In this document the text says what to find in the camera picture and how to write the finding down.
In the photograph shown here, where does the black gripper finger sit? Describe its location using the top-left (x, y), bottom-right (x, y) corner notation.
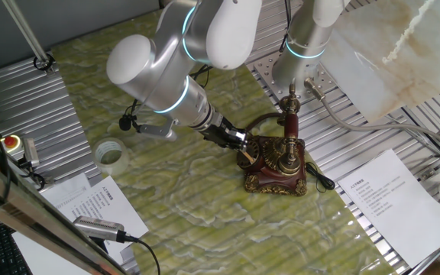
top-left (229, 128), bottom-right (249, 143)
top-left (225, 139), bottom-right (248, 153)

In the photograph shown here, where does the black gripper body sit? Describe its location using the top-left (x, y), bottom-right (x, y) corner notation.
top-left (198, 116), bottom-right (240, 149)

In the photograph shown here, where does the antique red rotary phone base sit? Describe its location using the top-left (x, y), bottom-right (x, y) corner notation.
top-left (236, 135), bottom-right (308, 197)

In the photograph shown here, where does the brass and red phone handset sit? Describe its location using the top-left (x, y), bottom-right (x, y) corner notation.
top-left (276, 78), bottom-right (303, 176)

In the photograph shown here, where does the green marble pattern mat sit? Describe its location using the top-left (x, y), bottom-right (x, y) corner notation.
top-left (50, 9), bottom-right (396, 275)

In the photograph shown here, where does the clear packing tape roll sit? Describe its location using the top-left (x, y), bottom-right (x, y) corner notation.
top-left (92, 137), bottom-right (131, 176)

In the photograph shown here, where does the printed instruction paper sheet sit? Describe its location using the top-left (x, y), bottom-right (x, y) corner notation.
top-left (57, 175), bottom-right (150, 264)
top-left (337, 148), bottom-right (440, 268)

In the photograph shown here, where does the paper sheet with table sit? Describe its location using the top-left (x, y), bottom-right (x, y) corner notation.
top-left (40, 172), bottom-right (91, 209)

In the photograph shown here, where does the white marble pattern sheet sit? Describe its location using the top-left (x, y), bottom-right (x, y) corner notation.
top-left (321, 0), bottom-right (440, 124)

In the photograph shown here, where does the small grey box device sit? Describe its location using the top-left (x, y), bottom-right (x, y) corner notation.
top-left (21, 137), bottom-right (40, 168)

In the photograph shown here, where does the metal stand rod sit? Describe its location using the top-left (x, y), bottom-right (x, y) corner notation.
top-left (1, 0), bottom-right (57, 76)

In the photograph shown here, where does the dark red coiled phone cord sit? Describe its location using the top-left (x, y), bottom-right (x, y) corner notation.
top-left (245, 112), bottom-right (286, 133)

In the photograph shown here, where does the wrist camera bracket black knob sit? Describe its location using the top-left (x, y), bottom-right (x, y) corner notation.
top-left (118, 113), bottom-right (179, 143)

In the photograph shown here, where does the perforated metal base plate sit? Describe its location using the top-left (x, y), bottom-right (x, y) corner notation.
top-left (253, 51), bottom-right (339, 102)

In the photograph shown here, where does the thin black phone cable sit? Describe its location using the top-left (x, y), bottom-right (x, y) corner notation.
top-left (306, 161), bottom-right (336, 193)

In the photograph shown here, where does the grey robot hose with connector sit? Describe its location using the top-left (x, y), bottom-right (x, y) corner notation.
top-left (303, 77), bottom-right (440, 150)

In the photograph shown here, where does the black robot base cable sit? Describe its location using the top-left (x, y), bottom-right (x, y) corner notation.
top-left (279, 0), bottom-right (293, 54)

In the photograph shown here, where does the black camera cable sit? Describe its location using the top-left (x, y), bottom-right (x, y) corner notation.
top-left (123, 235), bottom-right (162, 275)

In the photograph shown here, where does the silver camera device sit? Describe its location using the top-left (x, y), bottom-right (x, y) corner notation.
top-left (73, 215), bottom-right (126, 244)

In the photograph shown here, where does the metal frame bar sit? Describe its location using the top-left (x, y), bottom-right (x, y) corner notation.
top-left (0, 152), bottom-right (129, 275)

